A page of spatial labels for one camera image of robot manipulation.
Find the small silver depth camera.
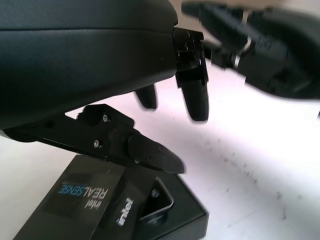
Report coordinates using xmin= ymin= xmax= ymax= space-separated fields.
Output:
xmin=138 ymin=176 xmax=175 ymax=223

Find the black camera box base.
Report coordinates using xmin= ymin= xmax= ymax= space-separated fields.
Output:
xmin=124 ymin=173 xmax=210 ymax=240

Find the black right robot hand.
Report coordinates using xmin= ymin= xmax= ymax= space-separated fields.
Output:
xmin=181 ymin=0 xmax=320 ymax=101

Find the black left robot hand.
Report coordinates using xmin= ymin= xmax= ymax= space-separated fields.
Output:
xmin=0 ymin=0 xmax=210 ymax=175

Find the black Intel RealSense box lid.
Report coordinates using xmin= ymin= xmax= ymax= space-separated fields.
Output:
xmin=11 ymin=153 xmax=157 ymax=240

